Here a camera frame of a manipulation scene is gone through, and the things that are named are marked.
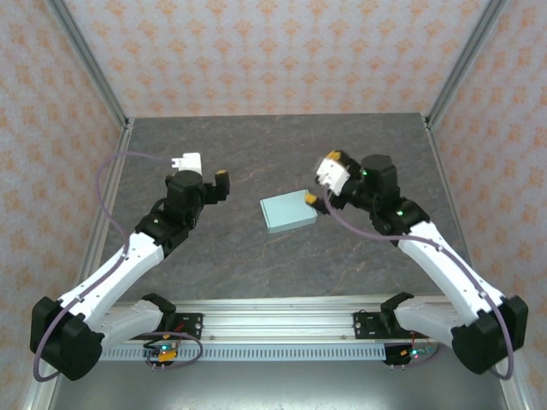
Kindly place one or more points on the light teal paper box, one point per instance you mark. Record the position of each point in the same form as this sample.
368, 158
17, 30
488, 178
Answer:
288, 211

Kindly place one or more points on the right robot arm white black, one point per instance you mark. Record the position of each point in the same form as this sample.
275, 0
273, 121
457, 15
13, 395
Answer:
448, 265

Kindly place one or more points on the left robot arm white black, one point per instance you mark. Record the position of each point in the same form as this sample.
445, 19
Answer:
111, 273

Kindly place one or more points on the small circuit board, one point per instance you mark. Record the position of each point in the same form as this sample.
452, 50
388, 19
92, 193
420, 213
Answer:
416, 353
162, 352

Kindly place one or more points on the aluminium side rail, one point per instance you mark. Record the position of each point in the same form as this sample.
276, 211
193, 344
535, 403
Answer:
112, 179
444, 171

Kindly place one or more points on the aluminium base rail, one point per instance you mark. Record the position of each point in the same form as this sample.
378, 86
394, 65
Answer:
278, 320

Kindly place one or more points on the aluminium corner post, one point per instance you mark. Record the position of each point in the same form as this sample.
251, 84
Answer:
85, 51
466, 55

